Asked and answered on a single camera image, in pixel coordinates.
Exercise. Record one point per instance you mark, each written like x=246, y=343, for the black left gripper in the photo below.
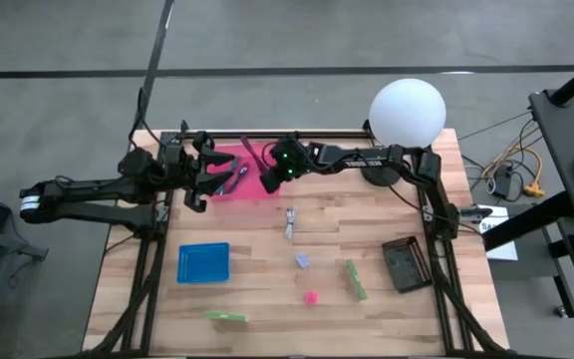
x=182, y=167

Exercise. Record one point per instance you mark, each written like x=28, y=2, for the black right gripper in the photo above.
x=289, y=162

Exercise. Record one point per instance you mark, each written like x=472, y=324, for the green bar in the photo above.
x=224, y=316

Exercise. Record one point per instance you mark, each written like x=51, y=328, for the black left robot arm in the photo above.
x=92, y=189

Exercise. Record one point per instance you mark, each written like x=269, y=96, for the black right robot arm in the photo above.
x=357, y=159

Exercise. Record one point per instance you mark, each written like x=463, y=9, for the pink translucent plastic bin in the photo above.
x=257, y=187

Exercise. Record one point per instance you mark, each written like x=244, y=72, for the black round lamp base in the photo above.
x=379, y=177

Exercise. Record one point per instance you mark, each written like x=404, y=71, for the white globe lamp shade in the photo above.
x=406, y=114

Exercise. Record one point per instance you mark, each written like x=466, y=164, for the black plastic mesh basket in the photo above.
x=406, y=264

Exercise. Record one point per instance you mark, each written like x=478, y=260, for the black power adapter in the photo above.
x=504, y=182

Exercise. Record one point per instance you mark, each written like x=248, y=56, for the black side stand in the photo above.
x=13, y=247

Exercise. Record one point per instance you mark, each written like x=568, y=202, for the white paper sheet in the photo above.
x=503, y=251

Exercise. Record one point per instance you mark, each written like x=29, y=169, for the black desk support bar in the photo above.
x=526, y=224

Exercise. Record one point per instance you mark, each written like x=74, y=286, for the black side desk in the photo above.
x=561, y=149

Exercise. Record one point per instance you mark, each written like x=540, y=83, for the black aluminium rig frame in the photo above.
x=337, y=133

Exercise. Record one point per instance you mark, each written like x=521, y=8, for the lavender wall charger cube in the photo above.
x=302, y=260

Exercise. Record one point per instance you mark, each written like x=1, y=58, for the pink wall charger cube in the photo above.
x=311, y=298

